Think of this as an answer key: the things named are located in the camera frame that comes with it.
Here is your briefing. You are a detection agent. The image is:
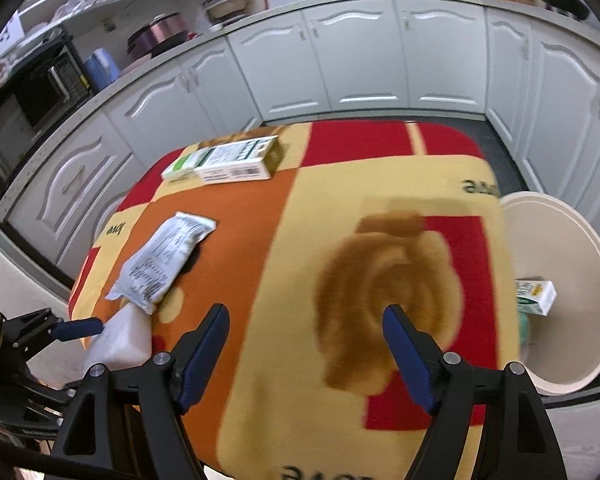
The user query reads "pink electric pot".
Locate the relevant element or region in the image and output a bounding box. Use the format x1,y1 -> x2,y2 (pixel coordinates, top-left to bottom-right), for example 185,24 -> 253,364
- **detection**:
126,12 -> 191,56

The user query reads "white printed packet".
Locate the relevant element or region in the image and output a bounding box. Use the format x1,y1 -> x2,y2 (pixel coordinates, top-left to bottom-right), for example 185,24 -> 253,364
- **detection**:
105,211 -> 217,316

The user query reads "printed red yellow blanket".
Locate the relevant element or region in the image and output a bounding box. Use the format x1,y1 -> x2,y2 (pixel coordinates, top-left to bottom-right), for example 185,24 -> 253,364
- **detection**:
69,121 -> 526,480

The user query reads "teal wrapper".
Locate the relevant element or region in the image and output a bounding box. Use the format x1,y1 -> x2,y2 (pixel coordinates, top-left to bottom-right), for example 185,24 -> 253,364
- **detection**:
516,310 -> 533,348

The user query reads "black microwave oven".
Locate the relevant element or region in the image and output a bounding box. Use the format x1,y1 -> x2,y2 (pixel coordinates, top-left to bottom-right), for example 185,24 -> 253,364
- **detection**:
0,35 -> 93,186

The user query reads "row of white cabinet doors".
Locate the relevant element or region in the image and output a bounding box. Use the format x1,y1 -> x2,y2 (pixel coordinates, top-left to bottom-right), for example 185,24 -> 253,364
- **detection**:
0,0 -> 600,281

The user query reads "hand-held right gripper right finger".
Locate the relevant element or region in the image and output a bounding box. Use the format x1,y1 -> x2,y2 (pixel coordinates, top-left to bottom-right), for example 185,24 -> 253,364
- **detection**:
381,304 -> 568,480

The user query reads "blue plastic container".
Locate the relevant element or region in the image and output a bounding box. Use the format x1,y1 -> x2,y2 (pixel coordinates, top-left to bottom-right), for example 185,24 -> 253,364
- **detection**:
83,49 -> 120,92

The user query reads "beige stacked cookware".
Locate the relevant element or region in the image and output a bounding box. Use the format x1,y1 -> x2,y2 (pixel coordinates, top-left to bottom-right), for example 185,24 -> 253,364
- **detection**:
202,0 -> 271,26

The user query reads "green white milk carton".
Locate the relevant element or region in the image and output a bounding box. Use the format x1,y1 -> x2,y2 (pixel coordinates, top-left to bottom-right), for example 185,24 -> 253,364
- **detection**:
514,279 -> 557,317

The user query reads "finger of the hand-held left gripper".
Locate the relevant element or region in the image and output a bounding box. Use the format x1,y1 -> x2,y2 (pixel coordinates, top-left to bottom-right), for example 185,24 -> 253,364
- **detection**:
2,310 -> 105,356
0,375 -> 81,428

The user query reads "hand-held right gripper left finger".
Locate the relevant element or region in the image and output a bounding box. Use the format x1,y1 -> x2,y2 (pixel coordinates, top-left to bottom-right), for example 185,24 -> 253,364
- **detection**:
52,304 -> 231,480

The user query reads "white plain packet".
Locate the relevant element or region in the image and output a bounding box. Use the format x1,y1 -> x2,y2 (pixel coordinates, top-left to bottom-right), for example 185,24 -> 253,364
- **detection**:
82,305 -> 153,371

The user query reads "beige plastic bin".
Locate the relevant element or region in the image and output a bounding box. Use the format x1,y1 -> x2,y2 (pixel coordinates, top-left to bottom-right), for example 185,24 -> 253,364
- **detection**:
497,191 -> 600,396

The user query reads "green white carton box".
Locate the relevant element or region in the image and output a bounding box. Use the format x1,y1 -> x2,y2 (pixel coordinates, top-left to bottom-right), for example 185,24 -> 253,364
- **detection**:
161,136 -> 286,183

